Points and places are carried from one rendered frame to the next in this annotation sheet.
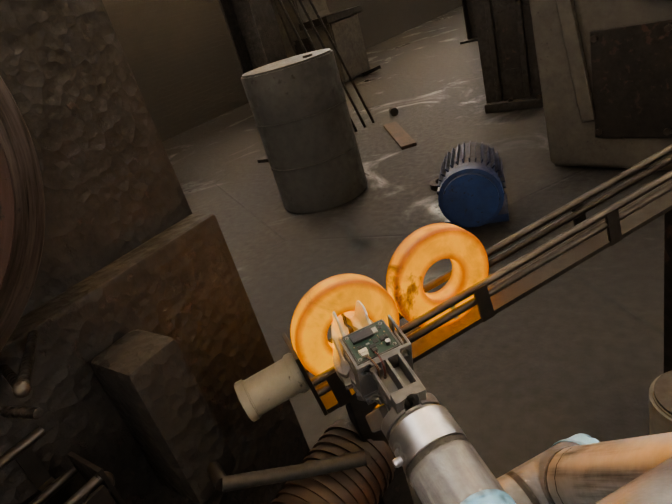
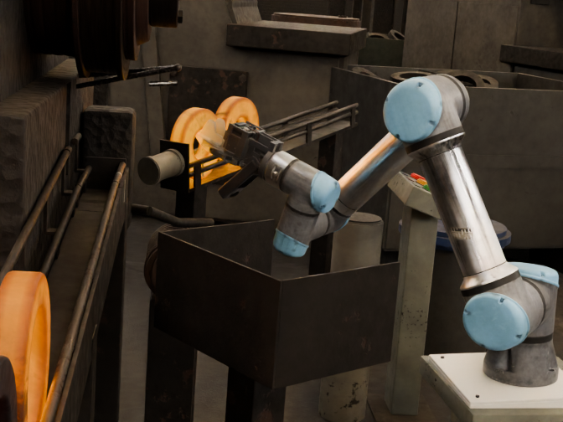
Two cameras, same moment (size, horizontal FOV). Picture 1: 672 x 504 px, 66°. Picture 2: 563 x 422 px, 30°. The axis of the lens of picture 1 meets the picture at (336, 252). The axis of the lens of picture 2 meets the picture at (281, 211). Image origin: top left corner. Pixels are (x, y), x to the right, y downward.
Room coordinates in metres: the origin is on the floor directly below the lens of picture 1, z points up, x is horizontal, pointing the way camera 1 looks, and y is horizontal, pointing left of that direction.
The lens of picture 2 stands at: (-1.08, 1.55, 1.06)
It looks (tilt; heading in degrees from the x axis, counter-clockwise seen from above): 12 degrees down; 313
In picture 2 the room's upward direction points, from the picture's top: 4 degrees clockwise
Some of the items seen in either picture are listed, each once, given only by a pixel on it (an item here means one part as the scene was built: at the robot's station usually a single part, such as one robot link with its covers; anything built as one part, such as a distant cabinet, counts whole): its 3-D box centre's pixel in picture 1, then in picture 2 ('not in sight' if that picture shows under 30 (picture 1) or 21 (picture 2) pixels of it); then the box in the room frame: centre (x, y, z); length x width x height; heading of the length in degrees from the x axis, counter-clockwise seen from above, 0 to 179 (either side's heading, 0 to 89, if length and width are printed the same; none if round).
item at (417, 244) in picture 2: not in sight; (411, 297); (0.42, -0.57, 0.31); 0.24 x 0.16 x 0.62; 139
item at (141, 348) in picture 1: (166, 415); (105, 167); (0.58, 0.29, 0.68); 0.11 x 0.08 x 0.24; 49
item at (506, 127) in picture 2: not in sight; (457, 162); (1.38, -2.15, 0.39); 1.03 x 0.83 x 0.77; 64
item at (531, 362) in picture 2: not in sight; (522, 350); (-0.06, -0.29, 0.37); 0.15 x 0.15 x 0.10
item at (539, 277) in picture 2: not in sight; (525, 295); (-0.06, -0.27, 0.49); 0.13 x 0.12 x 0.14; 102
